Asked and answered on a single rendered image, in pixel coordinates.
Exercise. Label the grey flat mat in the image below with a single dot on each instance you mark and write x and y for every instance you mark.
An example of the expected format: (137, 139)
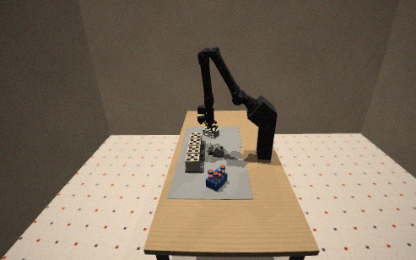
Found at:
(193, 185)

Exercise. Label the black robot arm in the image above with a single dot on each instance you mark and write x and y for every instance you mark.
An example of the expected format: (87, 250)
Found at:
(237, 94)

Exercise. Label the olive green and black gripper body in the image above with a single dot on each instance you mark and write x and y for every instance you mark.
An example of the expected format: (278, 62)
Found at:
(211, 123)

